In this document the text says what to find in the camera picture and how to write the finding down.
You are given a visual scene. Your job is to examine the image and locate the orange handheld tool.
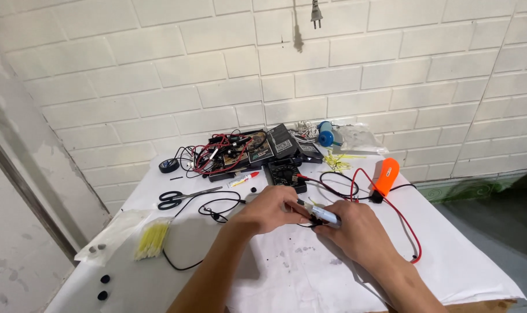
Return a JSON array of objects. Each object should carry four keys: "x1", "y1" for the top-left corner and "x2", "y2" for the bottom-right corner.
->
[{"x1": 369, "y1": 157, "x2": 400, "y2": 203}]

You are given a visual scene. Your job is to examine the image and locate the black power cable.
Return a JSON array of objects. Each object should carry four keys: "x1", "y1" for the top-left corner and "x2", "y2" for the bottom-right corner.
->
[{"x1": 319, "y1": 171, "x2": 417, "y2": 203}]

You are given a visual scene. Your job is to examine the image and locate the hanging grey power plug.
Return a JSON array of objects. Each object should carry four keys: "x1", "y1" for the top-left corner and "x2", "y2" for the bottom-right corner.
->
[{"x1": 311, "y1": 0, "x2": 323, "y2": 30}]

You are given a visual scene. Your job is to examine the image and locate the black multimeter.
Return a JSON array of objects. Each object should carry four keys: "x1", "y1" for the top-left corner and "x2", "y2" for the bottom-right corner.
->
[{"x1": 267, "y1": 160, "x2": 308, "y2": 194}]

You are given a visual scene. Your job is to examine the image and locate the bag of yellow cotton swabs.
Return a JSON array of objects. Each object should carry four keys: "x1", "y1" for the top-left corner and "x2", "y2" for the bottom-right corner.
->
[{"x1": 134, "y1": 217, "x2": 173, "y2": 262}]

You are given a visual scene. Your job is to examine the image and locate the black earphone cable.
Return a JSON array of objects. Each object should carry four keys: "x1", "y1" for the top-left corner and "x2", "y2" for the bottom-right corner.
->
[{"x1": 162, "y1": 191, "x2": 248, "y2": 271}]

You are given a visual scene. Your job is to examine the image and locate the flat black box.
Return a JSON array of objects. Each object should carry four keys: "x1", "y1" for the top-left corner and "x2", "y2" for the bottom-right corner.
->
[{"x1": 297, "y1": 141, "x2": 325, "y2": 164}]

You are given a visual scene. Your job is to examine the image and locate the black box with picture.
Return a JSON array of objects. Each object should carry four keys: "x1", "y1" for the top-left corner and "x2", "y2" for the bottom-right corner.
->
[{"x1": 245, "y1": 131, "x2": 275, "y2": 164}]

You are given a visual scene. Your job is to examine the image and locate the crumpled clear plastic bag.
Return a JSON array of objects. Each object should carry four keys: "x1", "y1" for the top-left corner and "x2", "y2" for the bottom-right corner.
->
[{"x1": 336, "y1": 123, "x2": 389, "y2": 154}]

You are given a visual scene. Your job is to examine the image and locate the person's right hand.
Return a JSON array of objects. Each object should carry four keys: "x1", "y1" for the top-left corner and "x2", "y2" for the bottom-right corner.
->
[{"x1": 311, "y1": 200, "x2": 394, "y2": 268}]

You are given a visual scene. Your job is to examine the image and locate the tangle of red black wires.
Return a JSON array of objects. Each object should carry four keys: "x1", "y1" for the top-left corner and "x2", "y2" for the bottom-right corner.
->
[{"x1": 175, "y1": 130, "x2": 268, "y2": 178}]

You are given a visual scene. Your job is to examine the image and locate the red probe cable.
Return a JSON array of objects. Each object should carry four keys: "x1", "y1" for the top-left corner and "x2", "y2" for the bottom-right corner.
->
[{"x1": 296, "y1": 167, "x2": 422, "y2": 265}]

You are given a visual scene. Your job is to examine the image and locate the white cable bundle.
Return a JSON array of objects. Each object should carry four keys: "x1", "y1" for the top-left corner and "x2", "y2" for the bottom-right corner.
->
[{"x1": 295, "y1": 121, "x2": 320, "y2": 143}]

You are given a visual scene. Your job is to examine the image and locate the black handled scissors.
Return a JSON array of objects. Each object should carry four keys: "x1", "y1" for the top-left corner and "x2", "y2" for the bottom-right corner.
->
[{"x1": 158, "y1": 186, "x2": 223, "y2": 211}]

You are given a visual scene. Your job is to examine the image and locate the black tape roll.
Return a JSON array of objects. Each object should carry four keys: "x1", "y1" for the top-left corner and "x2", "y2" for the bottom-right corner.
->
[{"x1": 159, "y1": 158, "x2": 180, "y2": 174}]

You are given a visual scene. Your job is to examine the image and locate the white glue tube red cap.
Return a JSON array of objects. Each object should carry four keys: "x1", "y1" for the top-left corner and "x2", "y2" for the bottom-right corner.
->
[{"x1": 227, "y1": 171, "x2": 260, "y2": 189}]

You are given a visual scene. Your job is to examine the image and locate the bunch of yellow ties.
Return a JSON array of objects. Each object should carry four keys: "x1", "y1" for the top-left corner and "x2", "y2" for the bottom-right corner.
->
[{"x1": 323, "y1": 150, "x2": 367, "y2": 173}]

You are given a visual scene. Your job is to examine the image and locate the white paper sheet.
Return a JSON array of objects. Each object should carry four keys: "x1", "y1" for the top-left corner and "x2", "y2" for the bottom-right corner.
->
[{"x1": 45, "y1": 148, "x2": 527, "y2": 313}]

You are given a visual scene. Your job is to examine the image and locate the black box white label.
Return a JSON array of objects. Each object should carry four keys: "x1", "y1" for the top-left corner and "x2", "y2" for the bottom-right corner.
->
[{"x1": 266, "y1": 123, "x2": 300, "y2": 160}]

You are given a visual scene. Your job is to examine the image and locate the person's left hand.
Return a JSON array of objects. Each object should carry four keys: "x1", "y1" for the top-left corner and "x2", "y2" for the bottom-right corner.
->
[{"x1": 241, "y1": 185, "x2": 311, "y2": 236}]

